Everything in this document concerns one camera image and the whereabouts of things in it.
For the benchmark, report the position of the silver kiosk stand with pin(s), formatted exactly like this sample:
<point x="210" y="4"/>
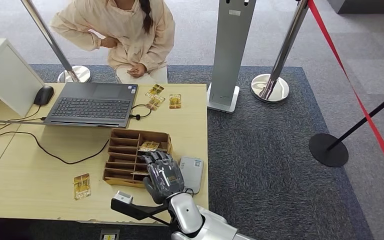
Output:
<point x="230" y="49"/>

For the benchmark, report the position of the black stanchion post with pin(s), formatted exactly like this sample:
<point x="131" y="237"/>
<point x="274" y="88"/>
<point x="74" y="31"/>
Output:
<point x="328" y="150"/>

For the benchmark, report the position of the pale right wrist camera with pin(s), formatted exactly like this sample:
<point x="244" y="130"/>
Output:
<point x="123" y="197"/>

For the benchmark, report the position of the wooden card holder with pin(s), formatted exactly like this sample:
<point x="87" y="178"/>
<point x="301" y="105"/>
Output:
<point x="119" y="182"/>

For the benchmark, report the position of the dark grey counter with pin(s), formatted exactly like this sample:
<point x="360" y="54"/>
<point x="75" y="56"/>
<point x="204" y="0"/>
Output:
<point x="367" y="6"/>

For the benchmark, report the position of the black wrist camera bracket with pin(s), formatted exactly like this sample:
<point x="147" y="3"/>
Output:
<point x="135" y="210"/>

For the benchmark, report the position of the person's right hand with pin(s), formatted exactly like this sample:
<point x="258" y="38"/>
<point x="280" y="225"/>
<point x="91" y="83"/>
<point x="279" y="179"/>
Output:
<point x="109" y="43"/>

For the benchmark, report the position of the white desktop monitor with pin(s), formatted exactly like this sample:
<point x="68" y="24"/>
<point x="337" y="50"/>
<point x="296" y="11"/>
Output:
<point x="10" y="76"/>

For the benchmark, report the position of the person's ID card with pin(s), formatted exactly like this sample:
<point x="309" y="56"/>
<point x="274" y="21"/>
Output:
<point x="155" y="102"/>

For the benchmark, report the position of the chrome stanchion post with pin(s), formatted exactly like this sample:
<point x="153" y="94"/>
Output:
<point x="289" y="36"/>
<point x="47" y="33"/>

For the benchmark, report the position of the pale grey card reader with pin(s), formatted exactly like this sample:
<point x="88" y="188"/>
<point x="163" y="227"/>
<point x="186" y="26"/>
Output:
<point x="192" y="175"/>

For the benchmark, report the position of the black computer mouse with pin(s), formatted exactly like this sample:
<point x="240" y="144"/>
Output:
<point x="44" y="95"/>

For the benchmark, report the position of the gold hotel key card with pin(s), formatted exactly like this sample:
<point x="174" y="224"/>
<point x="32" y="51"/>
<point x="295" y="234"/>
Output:
<point x="155" y="90"/>
<point x="82" y="186"/>
<point x="175" y="101"/>
<point x="137" y="173"/>
<point x="149" y="146"/>

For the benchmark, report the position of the dark grey laptop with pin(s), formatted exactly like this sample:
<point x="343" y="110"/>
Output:
<point x="92" y="107"/>

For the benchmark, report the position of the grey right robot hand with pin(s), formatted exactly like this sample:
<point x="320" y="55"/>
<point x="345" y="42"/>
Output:
<point x="165" y="179"/>

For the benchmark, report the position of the person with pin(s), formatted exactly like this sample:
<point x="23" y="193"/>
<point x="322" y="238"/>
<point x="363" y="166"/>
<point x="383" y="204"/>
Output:
<point x="129" y="33"/>

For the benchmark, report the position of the person's left hand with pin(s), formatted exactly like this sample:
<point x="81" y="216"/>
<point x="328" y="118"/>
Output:
<point x="137" y="70"/>

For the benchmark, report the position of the floor power socket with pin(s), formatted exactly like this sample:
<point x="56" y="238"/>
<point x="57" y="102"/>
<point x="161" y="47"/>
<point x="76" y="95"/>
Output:
<point x="109" y="236"/>

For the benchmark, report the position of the dark grey rug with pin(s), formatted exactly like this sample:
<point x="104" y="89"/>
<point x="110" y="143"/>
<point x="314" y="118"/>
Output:
<point x="271" y="159"/>

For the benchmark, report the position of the red barrier belt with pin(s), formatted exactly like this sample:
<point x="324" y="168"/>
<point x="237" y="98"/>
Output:
<point x="321" y="21"/>

